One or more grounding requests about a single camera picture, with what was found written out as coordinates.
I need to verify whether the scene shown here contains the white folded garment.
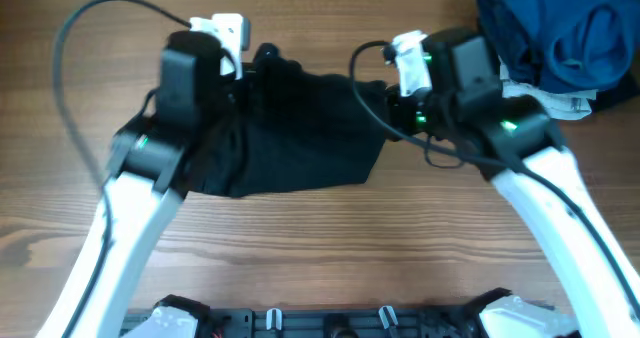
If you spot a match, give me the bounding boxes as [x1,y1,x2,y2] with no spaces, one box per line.
[500,60,598,121]

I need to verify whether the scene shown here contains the black t-shirt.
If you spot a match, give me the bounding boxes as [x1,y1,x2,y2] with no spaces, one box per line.
[188,43,387,198]

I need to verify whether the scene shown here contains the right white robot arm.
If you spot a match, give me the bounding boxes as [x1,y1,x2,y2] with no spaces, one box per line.
[383,29,639,337]

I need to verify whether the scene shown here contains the blue garment on pile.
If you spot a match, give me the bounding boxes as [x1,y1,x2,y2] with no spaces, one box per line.
[476,0,639,93]

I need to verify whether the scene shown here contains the black garment under pile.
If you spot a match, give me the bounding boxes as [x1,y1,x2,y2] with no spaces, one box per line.
[478,6,639,112]

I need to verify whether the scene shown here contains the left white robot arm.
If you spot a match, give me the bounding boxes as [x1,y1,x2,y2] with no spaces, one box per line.
[38,27,248,337]

